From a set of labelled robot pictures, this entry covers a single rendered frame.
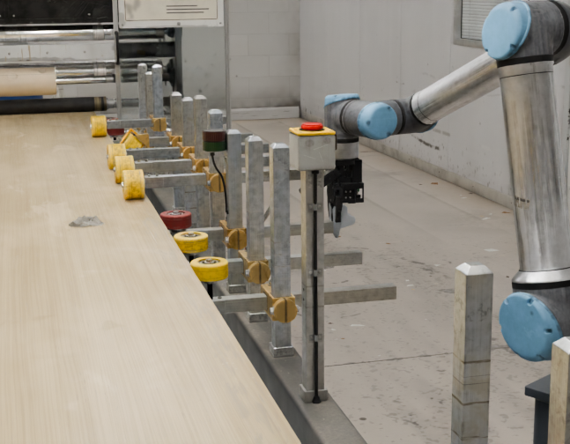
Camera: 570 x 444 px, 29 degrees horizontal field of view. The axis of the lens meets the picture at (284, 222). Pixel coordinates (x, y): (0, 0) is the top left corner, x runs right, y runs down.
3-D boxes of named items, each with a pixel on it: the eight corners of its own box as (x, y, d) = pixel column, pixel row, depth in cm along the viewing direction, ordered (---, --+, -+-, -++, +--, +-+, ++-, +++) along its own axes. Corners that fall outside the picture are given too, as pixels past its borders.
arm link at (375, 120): (405, 100, 271) (374, 97, 281) (368, 104, 265) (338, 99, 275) (404, 138, 273) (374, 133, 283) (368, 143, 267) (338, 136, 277)
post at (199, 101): (209, 252, 332) (204, 94, 322) (210, 255, 329) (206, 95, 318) (197, 253, 332) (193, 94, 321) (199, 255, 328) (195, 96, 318)
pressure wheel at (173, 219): (189, 250, 285) (188, 207, 283) (195, 257, 278) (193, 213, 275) (159, 252, 284) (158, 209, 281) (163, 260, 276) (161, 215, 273)
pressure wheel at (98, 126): (107, 123, 413) (107, 140, 418) (105, 111, 419) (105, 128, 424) (91, 124, 412) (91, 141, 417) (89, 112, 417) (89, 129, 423)
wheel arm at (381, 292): (391, 299, 245) (391, 280, 244) (396, 303, 241) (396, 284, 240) (200, 314, 235) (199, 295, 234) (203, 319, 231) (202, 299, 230)
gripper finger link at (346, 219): (357, 239, 288) (357, 204, 286) (335, 240, 287) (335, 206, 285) (353, 236, 291) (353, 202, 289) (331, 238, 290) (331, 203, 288)
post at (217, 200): (224, 277, 309) (219, 108, 298) (226, 280, 306) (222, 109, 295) (211, 278, 308) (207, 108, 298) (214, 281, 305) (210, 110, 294)
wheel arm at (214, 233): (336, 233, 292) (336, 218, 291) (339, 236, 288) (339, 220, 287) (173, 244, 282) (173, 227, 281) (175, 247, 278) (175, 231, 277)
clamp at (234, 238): (238, 237, 289) (237, 218, 288) (248, 249, 276) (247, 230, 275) (217, 239, 288) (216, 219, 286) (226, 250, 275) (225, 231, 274)
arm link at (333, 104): (338, 96, 275) (316, 92, 283) (338, 144, 278) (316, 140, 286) (368, 93, 280) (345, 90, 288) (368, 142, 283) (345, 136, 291)
